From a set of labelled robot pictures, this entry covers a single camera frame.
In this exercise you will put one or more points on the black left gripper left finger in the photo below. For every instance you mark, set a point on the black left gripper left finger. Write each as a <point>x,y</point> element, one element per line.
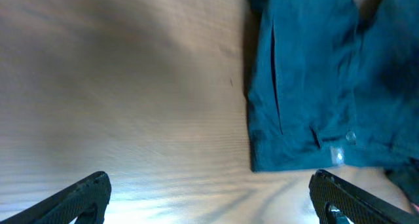
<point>83,202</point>

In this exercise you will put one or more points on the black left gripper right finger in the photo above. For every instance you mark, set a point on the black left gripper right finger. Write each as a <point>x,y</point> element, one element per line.
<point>337,201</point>

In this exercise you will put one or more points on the dark blue shorts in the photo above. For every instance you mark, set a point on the dark blue shorts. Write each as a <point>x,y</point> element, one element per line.
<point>335,82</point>

